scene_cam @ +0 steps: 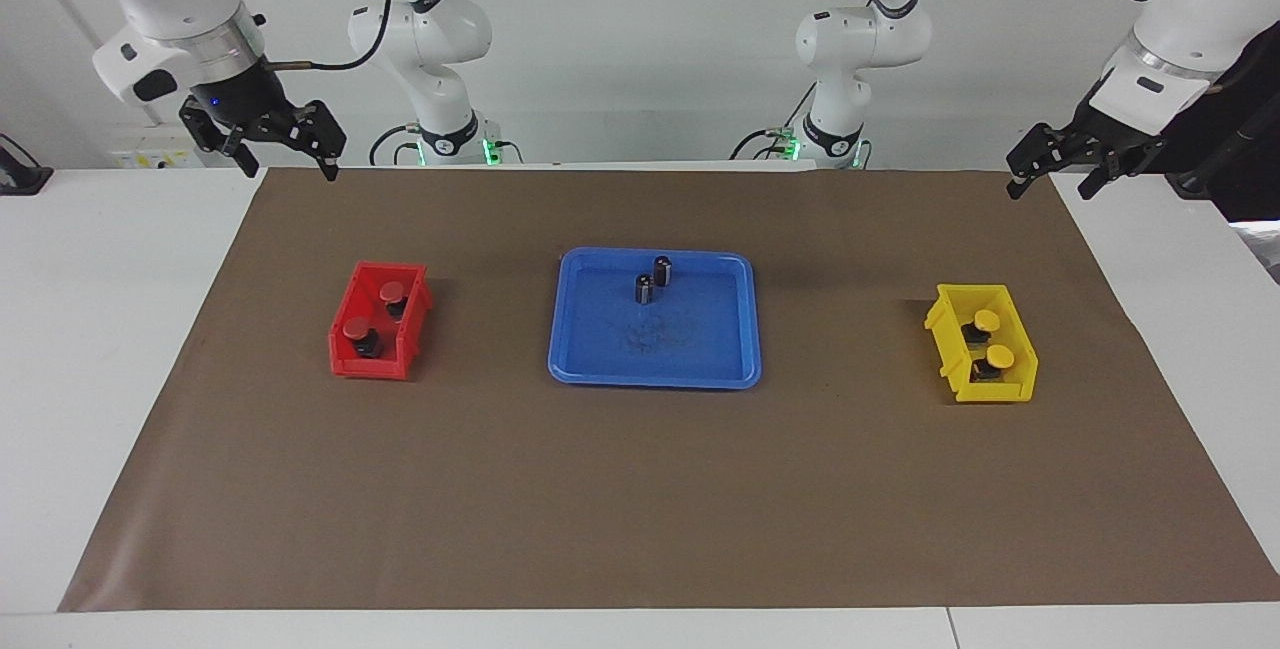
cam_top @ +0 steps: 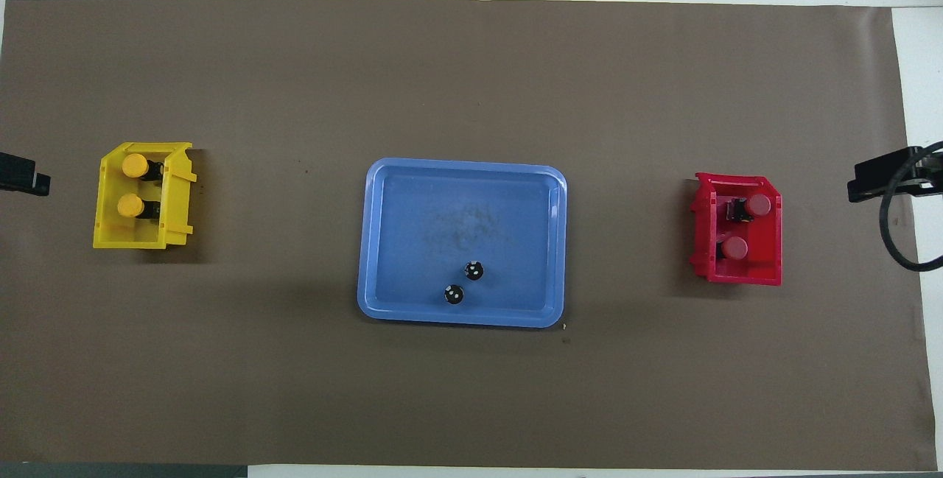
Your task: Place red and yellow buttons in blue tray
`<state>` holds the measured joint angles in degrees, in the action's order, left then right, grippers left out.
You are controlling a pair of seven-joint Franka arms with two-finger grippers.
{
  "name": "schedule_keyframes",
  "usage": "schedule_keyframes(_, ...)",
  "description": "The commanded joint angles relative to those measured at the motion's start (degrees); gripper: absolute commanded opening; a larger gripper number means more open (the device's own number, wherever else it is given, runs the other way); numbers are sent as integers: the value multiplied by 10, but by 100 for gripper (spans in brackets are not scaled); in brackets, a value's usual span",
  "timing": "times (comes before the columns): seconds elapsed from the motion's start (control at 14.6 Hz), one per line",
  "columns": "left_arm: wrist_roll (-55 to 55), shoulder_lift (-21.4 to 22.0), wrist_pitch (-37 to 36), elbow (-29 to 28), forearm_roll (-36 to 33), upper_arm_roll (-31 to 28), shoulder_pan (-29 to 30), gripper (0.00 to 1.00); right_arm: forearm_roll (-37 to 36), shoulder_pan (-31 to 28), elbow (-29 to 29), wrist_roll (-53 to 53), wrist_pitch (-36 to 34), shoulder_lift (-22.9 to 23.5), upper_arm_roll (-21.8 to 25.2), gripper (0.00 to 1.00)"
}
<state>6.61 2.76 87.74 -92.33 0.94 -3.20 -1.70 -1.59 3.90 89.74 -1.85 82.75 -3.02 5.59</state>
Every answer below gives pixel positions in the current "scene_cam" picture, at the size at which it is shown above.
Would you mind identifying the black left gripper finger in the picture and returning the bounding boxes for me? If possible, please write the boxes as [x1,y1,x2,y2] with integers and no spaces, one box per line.
[1078,142,1141,200]
[1006,124,1076,200]

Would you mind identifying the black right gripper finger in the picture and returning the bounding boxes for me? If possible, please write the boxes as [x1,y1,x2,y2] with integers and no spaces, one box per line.
[180,99,258,177]
[290,101,348,182]

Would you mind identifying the blue plastic tray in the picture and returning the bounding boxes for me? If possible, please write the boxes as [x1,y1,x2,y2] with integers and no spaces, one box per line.
[547,247,763,390]

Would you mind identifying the black stand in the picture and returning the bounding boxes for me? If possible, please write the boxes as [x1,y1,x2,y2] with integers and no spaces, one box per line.
[1165,19,1280,223]

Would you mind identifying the grey striped object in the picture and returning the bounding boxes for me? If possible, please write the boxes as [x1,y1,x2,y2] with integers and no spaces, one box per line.
[1235,222,1280,285]

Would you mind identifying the black clamp device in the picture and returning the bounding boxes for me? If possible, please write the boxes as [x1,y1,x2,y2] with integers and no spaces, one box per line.
[0,134,53,195]

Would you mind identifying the red plastic bin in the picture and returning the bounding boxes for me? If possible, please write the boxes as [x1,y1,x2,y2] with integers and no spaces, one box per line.
[329,261,434,381]

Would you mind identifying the yellow plastic bin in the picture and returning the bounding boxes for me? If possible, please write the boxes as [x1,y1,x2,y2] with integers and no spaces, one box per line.
[923,283,1039,403]

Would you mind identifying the brown paper table mat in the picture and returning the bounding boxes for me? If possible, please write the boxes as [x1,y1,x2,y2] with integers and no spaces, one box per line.
[58,167,1280,613]

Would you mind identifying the black base cable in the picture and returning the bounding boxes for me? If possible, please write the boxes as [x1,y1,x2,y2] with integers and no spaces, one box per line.
[728,84,816,162]
[368,124,421,167]

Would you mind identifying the white wall socket box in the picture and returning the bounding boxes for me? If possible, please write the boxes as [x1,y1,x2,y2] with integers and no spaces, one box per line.
[110,124,206,170]

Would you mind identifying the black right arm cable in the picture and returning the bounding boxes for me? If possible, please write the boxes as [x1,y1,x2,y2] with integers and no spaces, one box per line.
[262,0,393,72]

